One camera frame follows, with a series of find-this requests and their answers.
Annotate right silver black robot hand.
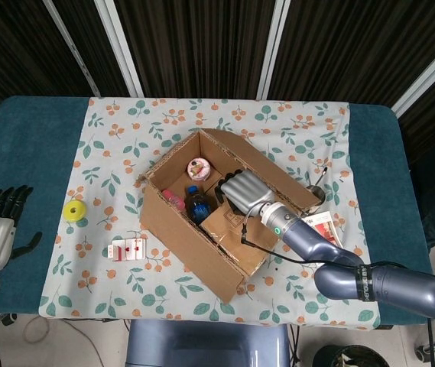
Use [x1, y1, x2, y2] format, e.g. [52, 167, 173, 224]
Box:
[213, 171, 278, 221]

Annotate brown cardboard shipping box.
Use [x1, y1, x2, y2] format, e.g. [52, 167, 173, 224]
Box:
[135, 128, 327, 306]

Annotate blue-capped dark bottle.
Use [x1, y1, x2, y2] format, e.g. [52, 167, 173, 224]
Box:
[186, 186, 213, 225]

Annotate stainless steel measuring cup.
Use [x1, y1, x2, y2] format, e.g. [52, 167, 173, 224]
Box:
[307, 166, 329, 206]

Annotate pink bottle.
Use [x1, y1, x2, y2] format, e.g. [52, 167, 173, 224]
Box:
[162, 189, 187, 210]

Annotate red building postcard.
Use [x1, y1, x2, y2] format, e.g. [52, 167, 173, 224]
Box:
[304, 210, 343, 249]

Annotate teal table cover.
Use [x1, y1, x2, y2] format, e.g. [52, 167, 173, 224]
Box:
[0, 95, 432, 330]

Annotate playing card deck with bands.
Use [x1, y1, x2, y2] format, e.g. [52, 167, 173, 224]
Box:
[119, 236, 148, 261]

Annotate white and red block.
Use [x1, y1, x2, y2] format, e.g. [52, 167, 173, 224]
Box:
[111, 240, 125, 263]

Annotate floral orange fruit tablecloth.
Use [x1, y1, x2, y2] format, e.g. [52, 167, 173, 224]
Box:
[37, 96, 381, 330]

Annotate blue-grey robot torso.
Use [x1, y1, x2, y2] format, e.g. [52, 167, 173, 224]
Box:
[125, 319, 293, 367]

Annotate black round bin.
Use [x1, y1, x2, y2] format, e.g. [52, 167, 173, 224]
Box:
[316, 345, 381, 367]

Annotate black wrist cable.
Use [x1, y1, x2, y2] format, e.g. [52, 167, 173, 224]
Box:
[239, 209, 355, 268]

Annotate yellow-green plastic ring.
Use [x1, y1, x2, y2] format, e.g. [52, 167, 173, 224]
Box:
[63, 200, 87, 222]

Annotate slanted white frame post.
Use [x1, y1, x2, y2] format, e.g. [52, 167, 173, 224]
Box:
[44, 0, 102, 99]
[391, 37, 435, 115]

